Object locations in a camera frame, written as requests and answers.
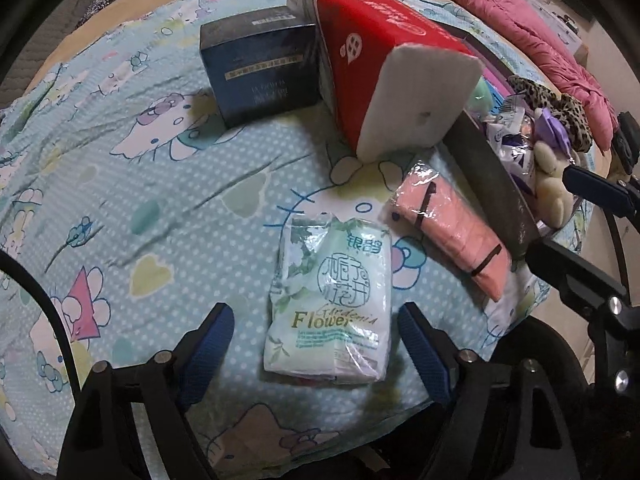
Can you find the cream plush purple dress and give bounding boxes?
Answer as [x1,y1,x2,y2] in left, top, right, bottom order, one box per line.
[533,107,578,230]

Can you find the leopard print scrunchie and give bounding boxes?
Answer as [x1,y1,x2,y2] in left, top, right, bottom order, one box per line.
[506,75,593,153]

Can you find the green floral tissue pack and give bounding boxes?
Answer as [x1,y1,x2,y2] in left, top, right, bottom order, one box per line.
[264,214,392,385]

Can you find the white blue snack packet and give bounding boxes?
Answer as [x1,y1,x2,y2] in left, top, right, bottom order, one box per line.
[484,94,536,196]

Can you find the green sponge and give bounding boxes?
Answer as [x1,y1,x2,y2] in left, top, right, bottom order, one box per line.
[465,76,494,116]

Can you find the dark clothes on chair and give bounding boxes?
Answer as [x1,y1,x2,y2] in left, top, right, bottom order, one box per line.
[612,112,640,174]

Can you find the purple tray box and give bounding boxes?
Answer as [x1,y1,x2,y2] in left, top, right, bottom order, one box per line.
[444,25,587,260]

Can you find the pink cloth pack in plastic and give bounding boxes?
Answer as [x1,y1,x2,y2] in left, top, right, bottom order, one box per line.
[385,160,511,301]

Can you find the white drawer cabinet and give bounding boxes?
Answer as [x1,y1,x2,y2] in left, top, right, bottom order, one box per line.
[526,0,589,66]

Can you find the Hello Kitty blue bedsheet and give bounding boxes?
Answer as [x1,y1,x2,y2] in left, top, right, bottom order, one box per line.
[0,0,597,480]

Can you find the pink quilt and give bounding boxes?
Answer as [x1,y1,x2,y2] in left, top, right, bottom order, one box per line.
[452,0,618,151]

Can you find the red tissue box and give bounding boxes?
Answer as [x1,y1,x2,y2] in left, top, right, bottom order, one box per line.
[286,0,483,162]

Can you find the dark blue cosmetic box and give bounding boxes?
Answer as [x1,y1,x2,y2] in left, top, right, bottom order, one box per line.
[200,6,320,128]

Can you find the grey quilted sofa cover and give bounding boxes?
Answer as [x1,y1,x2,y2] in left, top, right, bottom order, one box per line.
[1,0,93,108]

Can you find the black cable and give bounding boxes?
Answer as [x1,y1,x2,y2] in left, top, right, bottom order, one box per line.
[0,249,84,396]

